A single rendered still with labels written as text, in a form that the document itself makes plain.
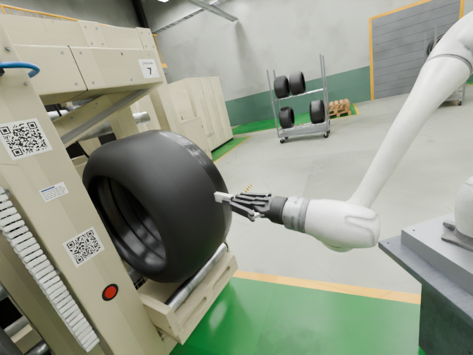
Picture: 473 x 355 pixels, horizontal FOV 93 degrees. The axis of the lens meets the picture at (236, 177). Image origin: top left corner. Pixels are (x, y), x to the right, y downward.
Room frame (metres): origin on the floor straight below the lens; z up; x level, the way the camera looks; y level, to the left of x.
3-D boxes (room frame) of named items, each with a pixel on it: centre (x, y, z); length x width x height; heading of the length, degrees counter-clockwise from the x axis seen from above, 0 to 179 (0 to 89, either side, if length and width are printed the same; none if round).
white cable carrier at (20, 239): (0.48, 0.51, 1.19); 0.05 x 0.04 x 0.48; 53
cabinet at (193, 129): (5.79, 0.96, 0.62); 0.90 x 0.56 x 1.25; 152
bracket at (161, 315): (0.64, 0.45, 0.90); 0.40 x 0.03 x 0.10; 53
